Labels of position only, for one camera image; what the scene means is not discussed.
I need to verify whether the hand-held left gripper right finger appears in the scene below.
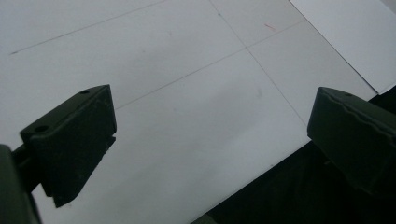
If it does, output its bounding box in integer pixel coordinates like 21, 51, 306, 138
306, 86, 396, 200

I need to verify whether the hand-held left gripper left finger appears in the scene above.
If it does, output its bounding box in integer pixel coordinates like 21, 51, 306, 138
19, 84, 118, 209

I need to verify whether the white paper sheet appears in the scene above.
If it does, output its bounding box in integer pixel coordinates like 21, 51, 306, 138
288, 0, 396, 95

